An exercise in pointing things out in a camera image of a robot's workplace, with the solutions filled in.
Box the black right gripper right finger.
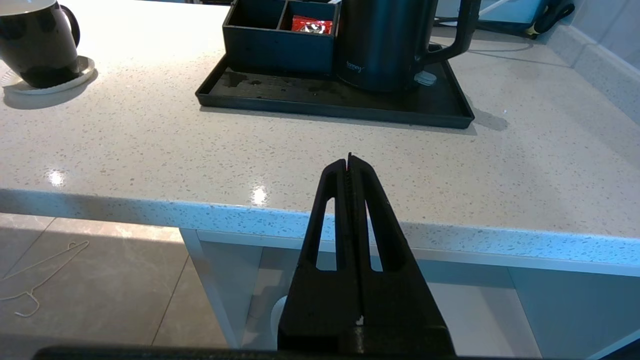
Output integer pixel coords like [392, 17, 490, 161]
[348, 152, 457, 357]

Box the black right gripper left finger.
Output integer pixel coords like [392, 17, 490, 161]
[277, 159, 362, 353]

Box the black electric kettle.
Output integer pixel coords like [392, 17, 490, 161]
[334, 0, 482, 93]

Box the black rectangular serving tray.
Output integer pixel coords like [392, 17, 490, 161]
[195, 42, 476, 130]

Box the black compartment sachet box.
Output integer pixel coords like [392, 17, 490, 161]
[222, 0, 342, 76]

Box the red sachet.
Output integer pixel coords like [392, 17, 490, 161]
[291, 15, 334, 35]

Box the white round saucer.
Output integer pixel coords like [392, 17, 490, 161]
[1, 55, 96, 96]

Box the black mug white inside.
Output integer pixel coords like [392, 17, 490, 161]
[0, 0, 81, 89]

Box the white wire clothes hanger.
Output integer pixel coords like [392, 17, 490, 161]
[0, 240, 90, 318]

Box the black plug with cable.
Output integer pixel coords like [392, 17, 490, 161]
[434, 0, 576, 40]

